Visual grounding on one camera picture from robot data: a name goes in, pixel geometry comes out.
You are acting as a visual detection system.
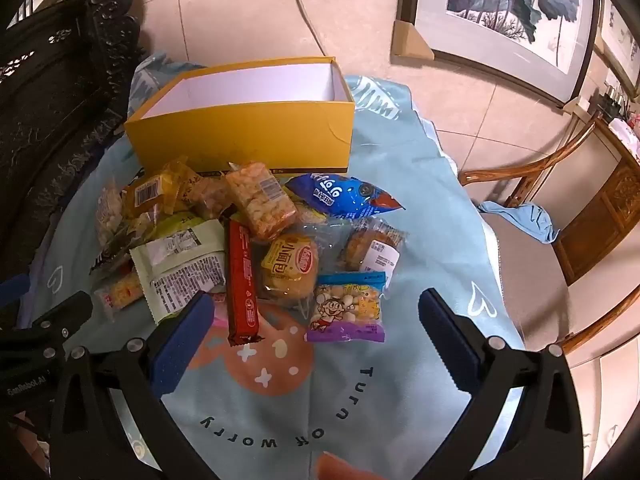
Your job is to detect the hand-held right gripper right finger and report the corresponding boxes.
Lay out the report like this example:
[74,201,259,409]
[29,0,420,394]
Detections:
[417,287,601,480]

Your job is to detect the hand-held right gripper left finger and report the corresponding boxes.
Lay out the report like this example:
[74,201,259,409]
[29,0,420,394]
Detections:
[47,291,221,480]

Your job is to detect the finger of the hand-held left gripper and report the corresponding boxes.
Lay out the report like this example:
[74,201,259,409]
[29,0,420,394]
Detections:
[0,276,31,308]
[25,290,96,333]

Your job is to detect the clear bag of biscuits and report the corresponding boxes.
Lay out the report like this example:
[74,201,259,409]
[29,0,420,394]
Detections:
[210,287,231,331]

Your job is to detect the green and white snack packet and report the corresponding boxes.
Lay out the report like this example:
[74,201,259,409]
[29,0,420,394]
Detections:
[129,217,228,325]

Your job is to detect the red snack bar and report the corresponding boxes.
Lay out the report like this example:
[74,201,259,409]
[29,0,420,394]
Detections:
[226,220,262,347]

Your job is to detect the small bread packet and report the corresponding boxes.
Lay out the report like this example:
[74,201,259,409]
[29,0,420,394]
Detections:
[260,232,321,308]

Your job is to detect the brown snack packet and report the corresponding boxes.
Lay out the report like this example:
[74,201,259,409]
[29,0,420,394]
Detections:
[170,157,233,221]

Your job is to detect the clear orange cracker packet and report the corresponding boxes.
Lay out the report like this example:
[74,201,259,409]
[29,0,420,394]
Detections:
[224,161,298,241]

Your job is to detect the blue snack packet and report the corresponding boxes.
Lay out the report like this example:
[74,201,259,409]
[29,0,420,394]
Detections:
[285,172,406,221]

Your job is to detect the yellow snack bar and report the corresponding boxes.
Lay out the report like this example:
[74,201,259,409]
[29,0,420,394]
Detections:
[285,185,331,231]

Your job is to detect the yellow cardboard box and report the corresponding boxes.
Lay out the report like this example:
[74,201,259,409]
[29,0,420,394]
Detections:
[123,56,357,176]

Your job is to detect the person's right hand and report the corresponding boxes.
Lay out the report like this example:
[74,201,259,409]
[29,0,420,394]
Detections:
[317,452,386,480]

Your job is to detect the small red and white packet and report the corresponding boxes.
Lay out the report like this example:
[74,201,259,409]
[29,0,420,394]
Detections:
[94,272,146,318]

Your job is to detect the black snack packet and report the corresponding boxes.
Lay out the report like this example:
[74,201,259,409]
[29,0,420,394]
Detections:
[89,232,136,276]

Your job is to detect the purple ball cookie packet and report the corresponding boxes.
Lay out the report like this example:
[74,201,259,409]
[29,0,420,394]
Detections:
[305,271,388,345]

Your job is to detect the wooden chair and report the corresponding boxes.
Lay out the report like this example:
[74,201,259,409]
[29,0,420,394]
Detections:
[457,115,640,356]

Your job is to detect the clear cake packet white label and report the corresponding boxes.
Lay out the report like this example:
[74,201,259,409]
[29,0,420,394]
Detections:
[336,217,408,276]

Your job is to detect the orange packet with barcode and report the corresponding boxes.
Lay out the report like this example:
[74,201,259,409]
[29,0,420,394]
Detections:
[120,170,181,221]

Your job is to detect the blue cloth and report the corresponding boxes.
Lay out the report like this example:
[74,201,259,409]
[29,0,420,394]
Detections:
[477,200,561,246]

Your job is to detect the light blue printed tablecloth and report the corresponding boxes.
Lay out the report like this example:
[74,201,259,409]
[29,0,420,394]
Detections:
[20,52,526,480]

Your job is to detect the carved wooden cabinet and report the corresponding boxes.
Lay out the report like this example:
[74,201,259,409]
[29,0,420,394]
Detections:
[555,115,640,286]

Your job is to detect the dark carved wooden furniture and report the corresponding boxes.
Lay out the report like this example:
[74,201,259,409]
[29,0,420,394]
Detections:
[0,0,146,281]

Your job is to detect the cardboard corner protector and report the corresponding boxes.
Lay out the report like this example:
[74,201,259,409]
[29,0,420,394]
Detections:
[392,20,433,58]

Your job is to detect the large framed painting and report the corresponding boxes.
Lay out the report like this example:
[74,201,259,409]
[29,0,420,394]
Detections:
[397,0,601,106]

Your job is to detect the small framed painting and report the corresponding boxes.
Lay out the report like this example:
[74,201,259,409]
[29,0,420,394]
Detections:
[595,0,640,96]

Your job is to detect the grey floor cable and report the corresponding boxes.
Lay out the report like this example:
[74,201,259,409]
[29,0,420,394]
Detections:
[287,0,328,58]

